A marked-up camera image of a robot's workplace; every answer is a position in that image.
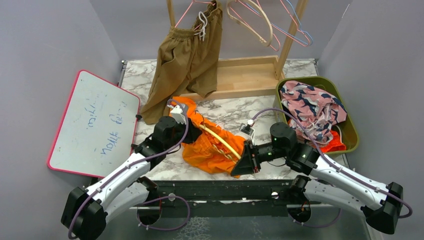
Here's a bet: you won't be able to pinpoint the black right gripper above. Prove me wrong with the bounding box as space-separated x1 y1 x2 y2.
231 139 288 176

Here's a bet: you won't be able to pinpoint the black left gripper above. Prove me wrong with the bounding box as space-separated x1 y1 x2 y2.
164 116 202 150

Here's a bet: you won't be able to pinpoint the pink shark print shorts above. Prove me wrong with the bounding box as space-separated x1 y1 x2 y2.
279 80 348 148

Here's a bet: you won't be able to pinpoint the red orange shorts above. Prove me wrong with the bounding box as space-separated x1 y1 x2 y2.
320 130 347 153

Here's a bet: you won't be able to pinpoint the pink wire hanger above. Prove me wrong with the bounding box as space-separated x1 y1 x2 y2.
226 0 281 52
173 0 216 28
280 0 314 47

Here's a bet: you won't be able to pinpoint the light blue wire hanger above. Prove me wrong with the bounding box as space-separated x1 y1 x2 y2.
241 0 314 47

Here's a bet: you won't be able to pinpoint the beige wooden hanger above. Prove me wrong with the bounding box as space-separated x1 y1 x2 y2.
234 4 263 28

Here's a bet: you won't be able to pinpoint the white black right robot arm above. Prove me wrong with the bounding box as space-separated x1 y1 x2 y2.
230 122 403 235

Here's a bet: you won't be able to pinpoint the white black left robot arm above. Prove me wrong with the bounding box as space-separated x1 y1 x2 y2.
60 115 202 240

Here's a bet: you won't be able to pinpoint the tan brown shorts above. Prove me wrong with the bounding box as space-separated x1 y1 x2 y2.
140 0 223 125

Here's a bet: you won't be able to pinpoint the wooden clothes rack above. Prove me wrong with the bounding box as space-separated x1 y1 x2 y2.
166 0 309 103

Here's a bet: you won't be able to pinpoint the pink framed whiteboard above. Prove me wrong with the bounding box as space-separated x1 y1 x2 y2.
47 70 141 177

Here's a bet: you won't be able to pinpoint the olive green plastic basket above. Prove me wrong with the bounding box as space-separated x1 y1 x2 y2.
273 76 359 157

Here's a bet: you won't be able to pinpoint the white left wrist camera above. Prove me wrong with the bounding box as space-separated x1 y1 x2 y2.
167 104 188 125

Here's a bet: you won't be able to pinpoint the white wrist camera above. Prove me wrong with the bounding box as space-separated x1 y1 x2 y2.
167 104 188 125
239 119 255 144

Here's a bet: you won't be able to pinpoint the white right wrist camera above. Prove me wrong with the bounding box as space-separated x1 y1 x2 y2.
239 119 255 144

